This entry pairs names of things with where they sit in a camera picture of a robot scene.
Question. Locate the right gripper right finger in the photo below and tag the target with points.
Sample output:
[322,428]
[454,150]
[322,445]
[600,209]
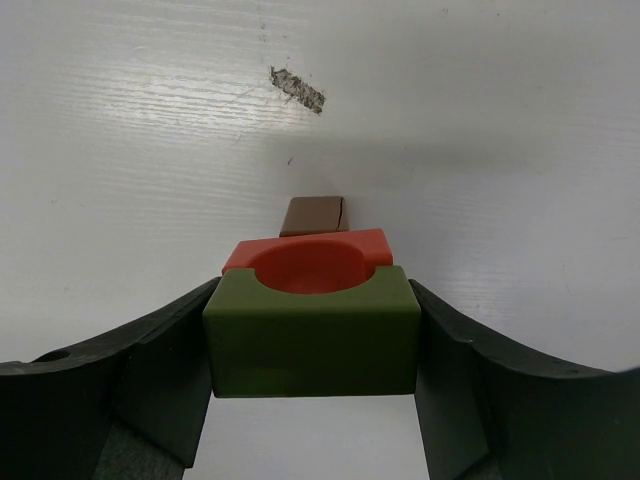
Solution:
[492,408]

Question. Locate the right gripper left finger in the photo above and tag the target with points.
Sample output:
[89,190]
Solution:
[127,404]

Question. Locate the green wood block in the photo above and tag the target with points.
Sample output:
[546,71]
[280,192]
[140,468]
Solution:
[361,341]

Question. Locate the red wood block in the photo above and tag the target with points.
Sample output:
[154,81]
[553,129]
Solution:
[313,264]

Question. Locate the brown wood block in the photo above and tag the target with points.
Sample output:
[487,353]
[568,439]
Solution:
[309,215]

